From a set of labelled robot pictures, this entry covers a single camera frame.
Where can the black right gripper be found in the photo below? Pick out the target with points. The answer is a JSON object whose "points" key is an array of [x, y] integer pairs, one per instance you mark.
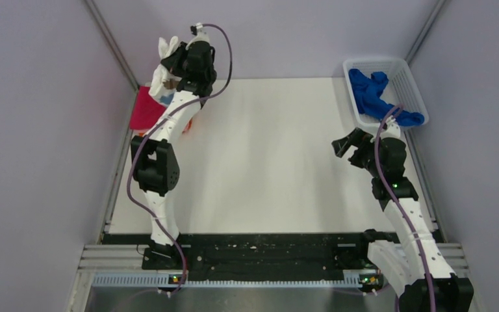
{"points": [[358, 138]]}

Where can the white printed t-shirt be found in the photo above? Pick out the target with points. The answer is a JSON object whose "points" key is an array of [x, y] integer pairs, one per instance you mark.
{"points": [[163, 83]]}

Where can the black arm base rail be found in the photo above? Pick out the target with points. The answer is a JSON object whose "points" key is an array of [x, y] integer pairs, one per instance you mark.
{"points": [[265, 256]]}

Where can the corner metal post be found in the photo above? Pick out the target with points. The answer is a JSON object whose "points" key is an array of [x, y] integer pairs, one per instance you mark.
{"points": [[430, 21], [110, 41]]}

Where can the right corner metal post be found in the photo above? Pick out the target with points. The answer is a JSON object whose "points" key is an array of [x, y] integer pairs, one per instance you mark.
{"points": [[430, 21]]}

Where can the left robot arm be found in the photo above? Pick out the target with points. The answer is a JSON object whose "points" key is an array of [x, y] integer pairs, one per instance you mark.
{"points": [[156, 170]]}

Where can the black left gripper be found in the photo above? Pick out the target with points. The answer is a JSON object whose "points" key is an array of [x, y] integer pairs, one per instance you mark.
{"points": [[172, 62]]}

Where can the white plastic basket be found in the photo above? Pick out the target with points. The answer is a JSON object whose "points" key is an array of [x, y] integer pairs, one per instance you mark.
{"points": [[401, 89]]}

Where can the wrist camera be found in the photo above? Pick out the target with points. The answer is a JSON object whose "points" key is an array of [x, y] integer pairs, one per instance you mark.
{"points": [[199, 34], [391, 129]]}

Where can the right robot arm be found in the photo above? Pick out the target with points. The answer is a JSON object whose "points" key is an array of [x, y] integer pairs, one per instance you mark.
{"points": [[421, 277]]}

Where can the white slotted cable duct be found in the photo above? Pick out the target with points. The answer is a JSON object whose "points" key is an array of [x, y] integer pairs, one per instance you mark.
{"points": [[163, 280]]}

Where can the magenta folded t-shirt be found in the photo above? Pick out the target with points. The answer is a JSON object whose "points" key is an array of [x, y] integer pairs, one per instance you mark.
{"points": [[146, 111]]}

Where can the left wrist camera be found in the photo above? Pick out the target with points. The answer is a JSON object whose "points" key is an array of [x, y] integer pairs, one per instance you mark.
{"points": [[199, 34]]}

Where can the blue t-shirt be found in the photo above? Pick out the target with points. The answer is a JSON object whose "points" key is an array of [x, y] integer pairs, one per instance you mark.
{"points": [[367, 92]]}

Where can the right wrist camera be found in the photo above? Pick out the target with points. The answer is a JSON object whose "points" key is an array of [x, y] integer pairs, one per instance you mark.
{"points": [[391, 129]]}

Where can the left corner metal post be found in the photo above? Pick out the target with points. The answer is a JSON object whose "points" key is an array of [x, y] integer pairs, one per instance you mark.
{"points": [[110, 41]]}

